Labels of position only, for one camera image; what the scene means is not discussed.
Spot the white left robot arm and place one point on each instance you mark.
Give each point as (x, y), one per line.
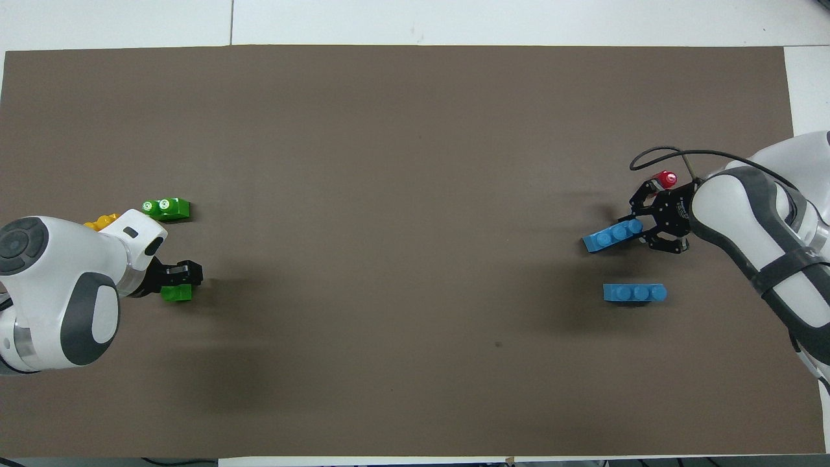
(65, 292)

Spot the blue three-stud brick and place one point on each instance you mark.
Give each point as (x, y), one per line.
(634, 292)
(609, 239)

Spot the red single-stud brick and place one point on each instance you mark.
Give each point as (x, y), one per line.
(666, 178)

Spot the plain green two-stud brick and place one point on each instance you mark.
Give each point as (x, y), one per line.
(176, 294)

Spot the yellow two-stud brick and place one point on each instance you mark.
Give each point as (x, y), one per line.
(98, 223)

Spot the brown table mat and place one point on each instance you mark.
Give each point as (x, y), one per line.
(415, 162)

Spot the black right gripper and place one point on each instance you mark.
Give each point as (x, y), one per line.
(674, 211)

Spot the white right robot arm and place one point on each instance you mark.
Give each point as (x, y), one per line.
(758, 233)

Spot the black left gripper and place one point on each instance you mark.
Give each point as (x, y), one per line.
(152, 277)

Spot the green brick with printed studs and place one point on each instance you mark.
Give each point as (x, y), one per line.
(167, 209)

